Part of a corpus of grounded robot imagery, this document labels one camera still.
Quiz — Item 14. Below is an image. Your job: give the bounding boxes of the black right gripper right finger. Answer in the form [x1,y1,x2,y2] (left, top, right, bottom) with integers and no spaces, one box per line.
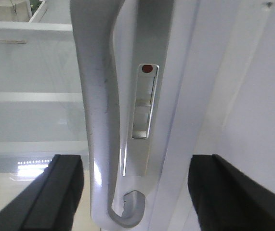
[187,154,275,231]

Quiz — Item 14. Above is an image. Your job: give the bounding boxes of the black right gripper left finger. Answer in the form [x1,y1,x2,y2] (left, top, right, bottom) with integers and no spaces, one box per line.
[0,154,83,231]

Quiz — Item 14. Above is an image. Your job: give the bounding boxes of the white sliding glass door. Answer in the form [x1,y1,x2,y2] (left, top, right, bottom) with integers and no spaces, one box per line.
[0,0,239,231]

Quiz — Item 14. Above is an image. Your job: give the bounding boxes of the grey curved door handle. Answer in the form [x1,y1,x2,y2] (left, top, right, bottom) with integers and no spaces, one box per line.
[69,0,174,229]

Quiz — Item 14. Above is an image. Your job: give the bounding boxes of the door latch slider plate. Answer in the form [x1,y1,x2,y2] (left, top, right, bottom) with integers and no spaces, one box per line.
[132,64,159,139]

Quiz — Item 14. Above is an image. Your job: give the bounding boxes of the white door frame post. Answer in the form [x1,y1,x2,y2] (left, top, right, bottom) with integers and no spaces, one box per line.
[194,0,275,193]

